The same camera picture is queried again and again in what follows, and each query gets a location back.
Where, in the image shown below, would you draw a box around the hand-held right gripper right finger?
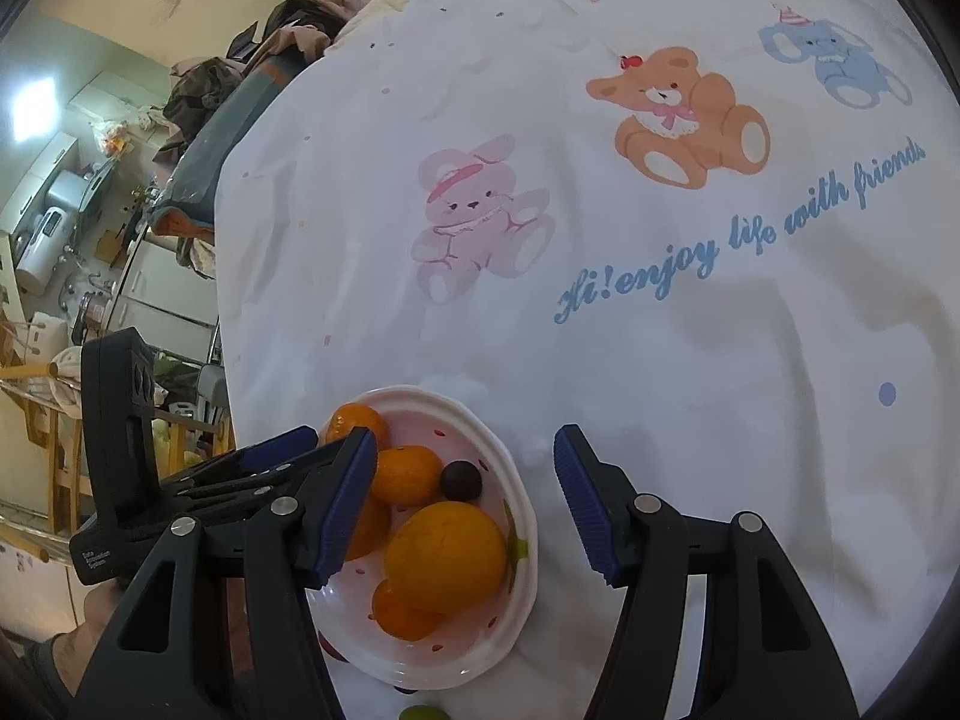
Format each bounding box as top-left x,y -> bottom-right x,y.
553,424 -> 860,720

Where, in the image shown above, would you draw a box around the white kitchen appliance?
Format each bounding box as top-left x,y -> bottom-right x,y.
15,202 -> 76,297

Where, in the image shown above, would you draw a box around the ceiling light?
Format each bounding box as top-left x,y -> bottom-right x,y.
11,75 -> 61,143

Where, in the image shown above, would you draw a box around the grey and orange cushion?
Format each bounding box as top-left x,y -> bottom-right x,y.
150,52 -> 316,241

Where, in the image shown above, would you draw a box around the wooden chair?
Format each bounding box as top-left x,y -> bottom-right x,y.
0,360 -> 98,533

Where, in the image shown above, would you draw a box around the white printed blanket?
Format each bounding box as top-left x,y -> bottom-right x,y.
214,0 -> 953,720

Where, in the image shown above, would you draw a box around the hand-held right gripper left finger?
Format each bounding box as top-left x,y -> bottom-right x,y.
67,427 -> 378,720

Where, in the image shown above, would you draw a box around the large orange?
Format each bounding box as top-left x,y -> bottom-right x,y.
384,500 -> 508,614

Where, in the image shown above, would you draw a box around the small tangerine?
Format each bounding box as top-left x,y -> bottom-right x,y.
343,491 -> 392,562
324,403 -> 391,451
371,445 -> 445,507
371,577 -> 445,642

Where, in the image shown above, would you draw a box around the pink strawberry pattern plate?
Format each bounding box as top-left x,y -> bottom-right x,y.
304,385 -> 539,691

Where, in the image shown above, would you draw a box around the white kitchen cabinets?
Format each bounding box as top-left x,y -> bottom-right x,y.
112,236 -> 222,331

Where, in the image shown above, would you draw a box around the dark purple plum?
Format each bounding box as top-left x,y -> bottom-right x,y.
439,460 -> 483,503

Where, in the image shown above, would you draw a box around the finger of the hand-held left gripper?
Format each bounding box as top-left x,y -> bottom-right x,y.
161,425 -> 320,492
180,441 -> 346,524

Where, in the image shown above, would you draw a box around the pile of clothes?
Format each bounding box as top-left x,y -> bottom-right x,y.
150,0 -> 376,166

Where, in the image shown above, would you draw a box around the person's left forearm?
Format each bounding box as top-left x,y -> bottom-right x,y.
22,583 -> 128,717

